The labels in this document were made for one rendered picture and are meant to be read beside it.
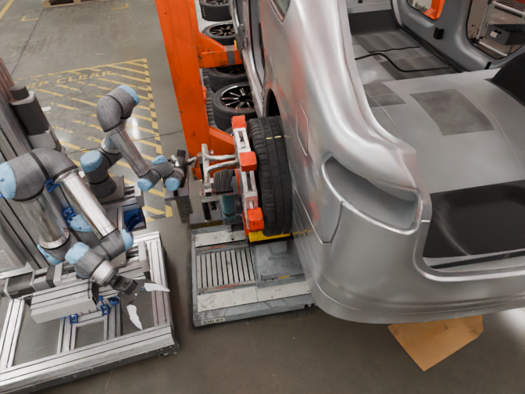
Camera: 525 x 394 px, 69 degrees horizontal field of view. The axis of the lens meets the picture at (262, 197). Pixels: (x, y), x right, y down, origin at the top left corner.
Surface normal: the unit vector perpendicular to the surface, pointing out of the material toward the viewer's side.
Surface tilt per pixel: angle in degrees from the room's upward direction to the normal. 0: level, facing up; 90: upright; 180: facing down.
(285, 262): 0
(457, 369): 0
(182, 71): 90
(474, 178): 14
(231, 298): 0
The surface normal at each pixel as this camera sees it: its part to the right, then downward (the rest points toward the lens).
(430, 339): -0.03, -0.74
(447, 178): 0.00, -0.50
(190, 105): 0.16, 0.65
